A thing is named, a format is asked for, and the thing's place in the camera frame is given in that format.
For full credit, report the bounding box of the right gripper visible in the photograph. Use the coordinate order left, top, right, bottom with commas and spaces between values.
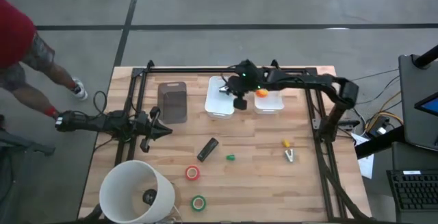
220, 58, 263, 112

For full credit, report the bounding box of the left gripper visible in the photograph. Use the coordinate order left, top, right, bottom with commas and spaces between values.
135, 106, 173, 153

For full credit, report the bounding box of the red tape roll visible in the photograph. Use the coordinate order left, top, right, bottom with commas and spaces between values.
185, 165, 201, 182

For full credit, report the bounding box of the green tape roll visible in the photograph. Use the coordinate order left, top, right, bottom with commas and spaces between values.
190, 195, 207, 212

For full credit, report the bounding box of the black stapler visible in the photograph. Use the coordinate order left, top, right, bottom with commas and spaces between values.
196, 137, 220, 163

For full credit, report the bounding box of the white plastic bin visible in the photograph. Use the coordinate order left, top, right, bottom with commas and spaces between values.
204, 75, 237, 120
253, 88, 285, 115

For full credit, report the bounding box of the grey plastic bin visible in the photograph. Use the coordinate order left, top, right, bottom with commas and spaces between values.
157, 81, 189, 125

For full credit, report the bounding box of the white lamp shade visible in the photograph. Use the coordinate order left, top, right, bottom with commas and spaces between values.
99, 160, 177, 224

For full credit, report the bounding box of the white sneaker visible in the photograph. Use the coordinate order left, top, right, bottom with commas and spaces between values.
70, 76, 88, 101

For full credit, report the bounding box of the black stand base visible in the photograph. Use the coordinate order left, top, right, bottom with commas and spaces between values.
0, 114, 56, 157

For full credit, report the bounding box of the black power adapter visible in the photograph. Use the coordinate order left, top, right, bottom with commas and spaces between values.
368, 125, 388, 138

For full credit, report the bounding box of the white paper sheet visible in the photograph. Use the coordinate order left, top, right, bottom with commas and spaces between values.
349, 132, 376, 180

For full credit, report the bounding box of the black beam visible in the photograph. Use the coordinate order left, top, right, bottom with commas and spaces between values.
354, 125, 407, 160

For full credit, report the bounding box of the person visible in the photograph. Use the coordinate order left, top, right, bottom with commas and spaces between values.
0, 0, 88, 119

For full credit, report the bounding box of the black pole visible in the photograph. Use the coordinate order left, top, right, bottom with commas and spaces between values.
411, 44, 438, 69

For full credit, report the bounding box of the tablet with blue screen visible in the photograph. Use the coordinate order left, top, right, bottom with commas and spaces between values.
414, 92, 438, 118

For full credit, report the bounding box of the black keyboard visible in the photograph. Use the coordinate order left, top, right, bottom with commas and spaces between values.
386, 169, 438, 214

